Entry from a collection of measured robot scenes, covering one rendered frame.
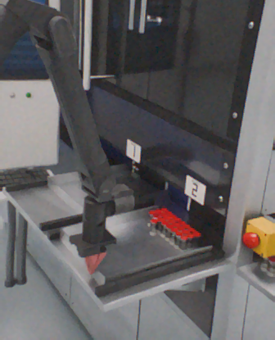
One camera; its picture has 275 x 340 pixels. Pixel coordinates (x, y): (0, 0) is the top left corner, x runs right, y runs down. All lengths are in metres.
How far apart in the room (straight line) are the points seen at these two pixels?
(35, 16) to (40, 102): 1.10
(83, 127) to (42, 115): 0.99
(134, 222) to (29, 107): 0.71
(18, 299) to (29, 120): 1.03
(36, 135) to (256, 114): 1.06
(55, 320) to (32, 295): 0.23
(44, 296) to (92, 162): 1.68
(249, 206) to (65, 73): 0.62
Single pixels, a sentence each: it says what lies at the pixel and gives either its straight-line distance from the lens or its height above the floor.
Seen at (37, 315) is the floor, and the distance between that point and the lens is 2.66.
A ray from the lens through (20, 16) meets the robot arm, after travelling 0.97.
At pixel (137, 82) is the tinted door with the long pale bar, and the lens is 1.72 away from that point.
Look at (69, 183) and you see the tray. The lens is 1.82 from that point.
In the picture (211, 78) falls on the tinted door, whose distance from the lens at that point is 1.43.
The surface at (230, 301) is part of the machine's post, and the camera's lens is 1.53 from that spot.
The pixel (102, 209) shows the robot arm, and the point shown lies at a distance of 1.22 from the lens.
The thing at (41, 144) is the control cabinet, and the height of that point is 0.90.
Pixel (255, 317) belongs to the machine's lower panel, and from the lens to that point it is 1.64.
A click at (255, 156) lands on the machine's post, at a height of 1.20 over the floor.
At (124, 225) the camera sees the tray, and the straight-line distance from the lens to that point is 1.57.
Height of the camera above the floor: 1.64
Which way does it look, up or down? 21 degrees down
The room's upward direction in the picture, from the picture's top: 5 degrees clockwise
